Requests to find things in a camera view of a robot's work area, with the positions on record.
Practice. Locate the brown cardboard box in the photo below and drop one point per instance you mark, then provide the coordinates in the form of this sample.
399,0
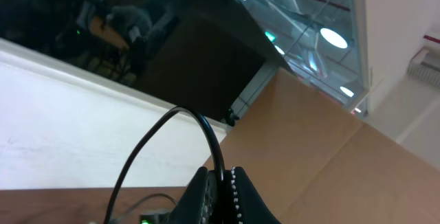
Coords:
313,162

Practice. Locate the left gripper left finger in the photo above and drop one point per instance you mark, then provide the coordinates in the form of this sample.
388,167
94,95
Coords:
198,201

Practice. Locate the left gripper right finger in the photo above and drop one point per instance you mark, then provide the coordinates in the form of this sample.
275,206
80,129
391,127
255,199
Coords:
242,203

